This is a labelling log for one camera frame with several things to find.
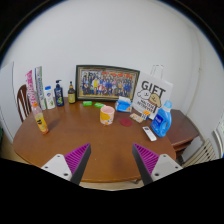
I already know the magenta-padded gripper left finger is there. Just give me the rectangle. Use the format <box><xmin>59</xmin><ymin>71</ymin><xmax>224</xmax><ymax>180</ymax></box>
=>
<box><xmin>40</xmin><ymin>143</ymin><xmax>92</xmax><ymax>186</ymax></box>

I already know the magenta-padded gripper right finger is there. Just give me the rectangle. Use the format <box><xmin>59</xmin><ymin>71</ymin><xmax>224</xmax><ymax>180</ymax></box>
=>
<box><xmin>132</xmin><ymin>143</ymin><xmax>184</xmax><ymax>186</ymax></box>

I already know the orange-capped juice bottle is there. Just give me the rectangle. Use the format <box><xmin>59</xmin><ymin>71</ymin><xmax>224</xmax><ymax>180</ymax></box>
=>
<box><xmin>32</xmin><ymin>101</ymin><xmax>50</xmax><ymax>135</ymax></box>

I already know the white remote control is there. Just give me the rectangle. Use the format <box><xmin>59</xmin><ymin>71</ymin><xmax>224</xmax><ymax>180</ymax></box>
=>
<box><xmin>142</xmin><ymin>125</ymin><xmax>158</xmax><ymax>142</ymax></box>

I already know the blue detergent bottle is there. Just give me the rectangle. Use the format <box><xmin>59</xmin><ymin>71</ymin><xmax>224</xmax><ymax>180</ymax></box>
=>
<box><xmin>150</xmin><ymin>100</ymin><xmax>173</xmax><ymax>138</ymax></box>

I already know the white radiator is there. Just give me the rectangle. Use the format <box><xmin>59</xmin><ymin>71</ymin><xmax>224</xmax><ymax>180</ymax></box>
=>
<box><xmin>181</xmin><ymin>138</ymin><xmax>218</xmax><ymax>168</ymax></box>

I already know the brown wooden side table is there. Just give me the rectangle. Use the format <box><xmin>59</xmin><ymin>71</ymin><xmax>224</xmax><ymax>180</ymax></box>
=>
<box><xmin>165</xmin><ymin>109</ymin><xmax>201</xmax><ymax>158</ymax></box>

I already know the small floral packet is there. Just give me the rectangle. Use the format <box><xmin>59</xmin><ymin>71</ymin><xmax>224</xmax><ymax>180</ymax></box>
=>
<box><xmin>129</xmin><ymin>112</ymin><xmax>144</xmax><ymax>124</ymax></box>

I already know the flat round red coaster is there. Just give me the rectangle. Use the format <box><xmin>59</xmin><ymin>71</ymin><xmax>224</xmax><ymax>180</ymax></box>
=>
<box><xmin>119</xmin><ymin>117</ymin><xmax>133</xmax><ymax>128</ymax></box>

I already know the pink mug with yellow print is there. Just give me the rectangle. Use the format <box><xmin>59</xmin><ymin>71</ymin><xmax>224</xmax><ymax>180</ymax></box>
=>
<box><xmin>99</xmin><ymin>105</ymin><xmax>116</xmax><ymax>126</ymax></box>

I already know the white shampoo bottle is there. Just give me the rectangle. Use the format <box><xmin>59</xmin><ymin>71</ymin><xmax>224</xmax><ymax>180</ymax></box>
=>
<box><xmin>44</xmin><ymin>85</ymin><xmax>56</xmax><ymax>110</ymax></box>

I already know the dark blue pump bottle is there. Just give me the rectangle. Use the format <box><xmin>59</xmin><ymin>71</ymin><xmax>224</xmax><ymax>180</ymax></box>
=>
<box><xmin>53</xmin><ymin>79</ymin><xmax>65</xmax><ymax>108</ymax></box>

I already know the blue tissue pack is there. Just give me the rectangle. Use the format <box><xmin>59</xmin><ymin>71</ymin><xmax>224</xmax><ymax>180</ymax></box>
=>
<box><xmin>114</xmin><ymin>95</ymin><xmax>134</xmax><ymax>114</ymax></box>

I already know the brown yellow-labelled pump bottle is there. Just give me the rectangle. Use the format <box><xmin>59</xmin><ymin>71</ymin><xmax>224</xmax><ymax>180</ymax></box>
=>
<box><xmin>67</xmin><ymin>81</ymin><xmax>77</xmax><ymax>105</ymax></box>

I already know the white paper gift bag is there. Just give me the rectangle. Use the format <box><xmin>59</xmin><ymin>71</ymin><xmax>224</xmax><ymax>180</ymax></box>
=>
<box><xmin>132</xmin><ymin>64</ymin><xmax>174</xmax><ymax>120</ymax></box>

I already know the brown wooden chair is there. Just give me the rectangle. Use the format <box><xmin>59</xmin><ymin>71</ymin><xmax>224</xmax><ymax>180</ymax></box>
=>
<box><xmin>16</xmin><ymin>83</ymin><xmax>33</xmax><ymax>124</ymax></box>

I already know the white and blue shuttlecock tube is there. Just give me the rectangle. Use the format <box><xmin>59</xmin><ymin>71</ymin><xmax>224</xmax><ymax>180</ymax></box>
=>
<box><xmin>34</xmin><ymin>65</ymin><xmax>47</xmax><ymax>111</ymax></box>

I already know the pink shuttlecock tube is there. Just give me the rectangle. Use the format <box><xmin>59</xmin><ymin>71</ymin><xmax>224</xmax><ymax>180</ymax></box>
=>
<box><xmin>24</xmin><ymin>69</ymin><xmax>39</xmax><ymax>108</ymax></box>

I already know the black-framed group photo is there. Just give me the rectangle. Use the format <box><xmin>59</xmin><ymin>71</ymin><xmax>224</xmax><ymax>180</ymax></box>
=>
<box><xmin>75</xmin><ymin>64</ymin><xmax>141</xmax><ymax>102</ymax></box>

